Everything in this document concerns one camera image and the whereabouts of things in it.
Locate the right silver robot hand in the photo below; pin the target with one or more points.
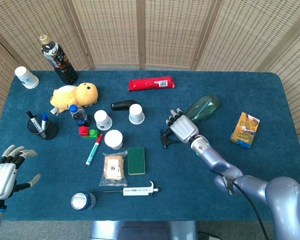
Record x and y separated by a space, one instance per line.
185 128

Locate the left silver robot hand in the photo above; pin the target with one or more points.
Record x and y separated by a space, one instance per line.
2 180

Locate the green spray bottle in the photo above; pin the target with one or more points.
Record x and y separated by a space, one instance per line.
202 107

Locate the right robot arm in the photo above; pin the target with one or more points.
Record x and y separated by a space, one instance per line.
215 157

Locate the small blue-capped cola bottle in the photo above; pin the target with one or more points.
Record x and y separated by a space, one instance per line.
80 117

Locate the dark tea bottle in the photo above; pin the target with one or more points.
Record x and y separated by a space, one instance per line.
60 62

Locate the white paper cup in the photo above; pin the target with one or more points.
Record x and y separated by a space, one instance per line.
102 120
113 138
27 78
136 113

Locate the blue table carpet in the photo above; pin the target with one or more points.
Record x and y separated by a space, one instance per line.
177 180

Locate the red snack package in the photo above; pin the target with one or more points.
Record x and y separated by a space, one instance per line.
147 83

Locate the green scouring sponge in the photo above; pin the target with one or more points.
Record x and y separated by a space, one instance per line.
136 161

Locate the yellow drink carton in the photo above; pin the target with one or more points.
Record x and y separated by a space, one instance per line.
245 130

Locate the black-capped marker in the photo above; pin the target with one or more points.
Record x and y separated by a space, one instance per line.
34 122

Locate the black mesh pen holder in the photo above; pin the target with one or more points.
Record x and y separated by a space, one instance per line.
51 132

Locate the black stapler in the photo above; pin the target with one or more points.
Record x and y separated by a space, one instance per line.
121 105

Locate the blue-capped marker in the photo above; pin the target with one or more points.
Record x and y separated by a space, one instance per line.
44 120

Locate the white pipette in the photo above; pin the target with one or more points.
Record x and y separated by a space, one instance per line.
137 191

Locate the blue drink can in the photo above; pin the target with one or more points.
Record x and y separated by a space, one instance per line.
81 201

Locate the packaged biscuits in clear bag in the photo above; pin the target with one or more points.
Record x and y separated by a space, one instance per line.
113 168

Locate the green toy brick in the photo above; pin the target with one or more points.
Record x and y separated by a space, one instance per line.
93 133

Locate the green marker with red cap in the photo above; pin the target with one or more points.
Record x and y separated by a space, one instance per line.
93 150

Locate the red toy brick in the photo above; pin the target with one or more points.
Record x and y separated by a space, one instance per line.
84 131

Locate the yellow plush toy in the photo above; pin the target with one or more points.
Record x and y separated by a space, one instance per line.
75 96

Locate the grey robot torso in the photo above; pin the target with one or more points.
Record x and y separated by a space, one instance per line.
140 231

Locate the woven folding screen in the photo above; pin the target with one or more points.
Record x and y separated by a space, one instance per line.
110 30

